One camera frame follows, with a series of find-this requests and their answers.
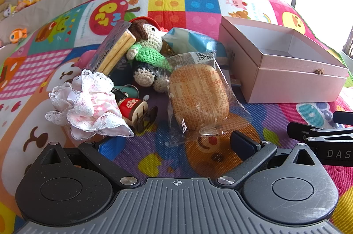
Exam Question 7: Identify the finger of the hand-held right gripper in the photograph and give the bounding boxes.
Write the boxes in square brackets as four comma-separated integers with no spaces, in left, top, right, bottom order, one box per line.
[332,111,353,125]
[287,121,353,145]

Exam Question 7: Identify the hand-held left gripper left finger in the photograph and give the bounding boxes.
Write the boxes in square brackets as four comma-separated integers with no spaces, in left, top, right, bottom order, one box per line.
[34,137,142,188]

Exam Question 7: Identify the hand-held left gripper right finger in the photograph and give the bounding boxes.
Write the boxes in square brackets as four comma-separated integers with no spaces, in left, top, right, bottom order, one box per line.
[216,130,325,186]

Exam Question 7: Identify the red and white keychain toy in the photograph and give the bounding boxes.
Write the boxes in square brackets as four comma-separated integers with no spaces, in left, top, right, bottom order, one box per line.
[112,84,158,136]

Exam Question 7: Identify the pink lace cloth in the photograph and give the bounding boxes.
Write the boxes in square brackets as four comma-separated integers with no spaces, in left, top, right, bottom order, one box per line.
[45,69,135,141]

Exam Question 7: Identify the pink cardboard box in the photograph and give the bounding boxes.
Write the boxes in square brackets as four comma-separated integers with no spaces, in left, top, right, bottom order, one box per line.
[219,16,349,104]

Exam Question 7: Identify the bread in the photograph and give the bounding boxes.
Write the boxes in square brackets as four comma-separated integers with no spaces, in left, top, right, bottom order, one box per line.
[165,52,253,147]

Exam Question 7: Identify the cracker packet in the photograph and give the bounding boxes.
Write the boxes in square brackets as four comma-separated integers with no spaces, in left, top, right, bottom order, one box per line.
[84,21,137,76]

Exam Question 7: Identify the crochet doll with green top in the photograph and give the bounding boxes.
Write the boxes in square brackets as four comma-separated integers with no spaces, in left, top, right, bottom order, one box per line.
[125,17,173,93]

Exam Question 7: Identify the blue and white packet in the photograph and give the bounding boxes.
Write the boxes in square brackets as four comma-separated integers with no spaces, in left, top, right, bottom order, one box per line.
[161,28,230,69]

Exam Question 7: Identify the colourful printed blanket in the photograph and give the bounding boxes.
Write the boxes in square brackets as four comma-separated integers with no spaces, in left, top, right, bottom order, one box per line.
[0,0,353,227]

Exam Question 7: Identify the orange fish plush toy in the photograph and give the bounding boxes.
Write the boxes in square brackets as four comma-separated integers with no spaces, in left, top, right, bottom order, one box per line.
[9,28,28,44]

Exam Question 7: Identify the pink yellow plush toy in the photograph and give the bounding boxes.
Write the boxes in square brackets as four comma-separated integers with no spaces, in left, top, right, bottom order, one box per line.
[14,0,38,13]

